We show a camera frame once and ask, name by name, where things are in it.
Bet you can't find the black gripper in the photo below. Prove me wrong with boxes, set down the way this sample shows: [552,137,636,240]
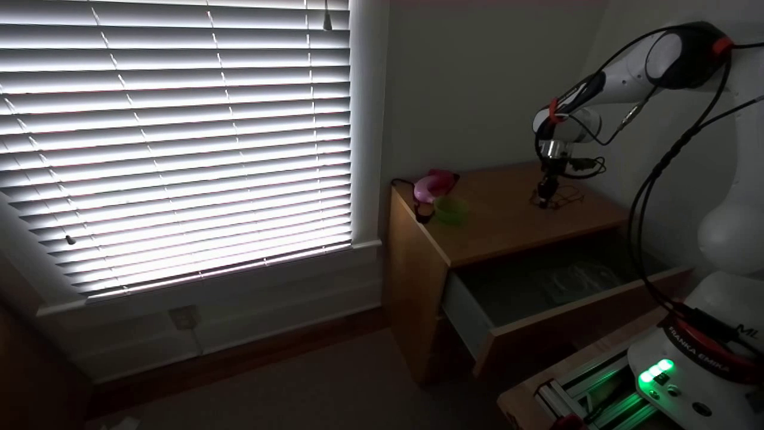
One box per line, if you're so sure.
[532,137,573,211]

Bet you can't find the wooden nightstand drawer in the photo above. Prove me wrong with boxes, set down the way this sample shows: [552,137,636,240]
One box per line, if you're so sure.
[442,238,694,377]

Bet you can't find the wooden nightstand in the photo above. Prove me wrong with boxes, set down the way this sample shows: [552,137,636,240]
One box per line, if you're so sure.
[384,161,639,388]

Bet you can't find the green toy piece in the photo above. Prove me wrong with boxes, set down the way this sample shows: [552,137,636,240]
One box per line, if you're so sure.
[431,198,472,228]

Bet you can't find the pink plush toy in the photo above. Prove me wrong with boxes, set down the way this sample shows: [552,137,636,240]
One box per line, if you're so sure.
[410,168,464,222]

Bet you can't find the wooden robot mounting platform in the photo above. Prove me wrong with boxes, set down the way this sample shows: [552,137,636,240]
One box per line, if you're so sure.
[495,298,694,430]

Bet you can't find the device with green light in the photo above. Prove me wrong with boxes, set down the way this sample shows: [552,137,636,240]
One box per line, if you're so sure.
[535,356,665,430]

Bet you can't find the white window sill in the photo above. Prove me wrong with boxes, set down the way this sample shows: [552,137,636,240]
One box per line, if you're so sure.
[33,238,386,321]

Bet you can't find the wooden baseboard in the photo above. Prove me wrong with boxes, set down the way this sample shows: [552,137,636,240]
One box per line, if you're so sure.
[86,304,392,411]

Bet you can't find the white window blinds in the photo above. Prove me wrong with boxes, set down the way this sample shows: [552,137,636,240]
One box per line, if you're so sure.
[0,0,356,298]

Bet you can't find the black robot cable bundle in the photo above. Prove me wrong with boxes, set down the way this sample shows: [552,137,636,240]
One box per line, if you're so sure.
[557,23,764,377]

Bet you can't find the wall power outlet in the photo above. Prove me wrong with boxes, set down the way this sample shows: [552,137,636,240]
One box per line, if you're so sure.
[168,304,203,336]

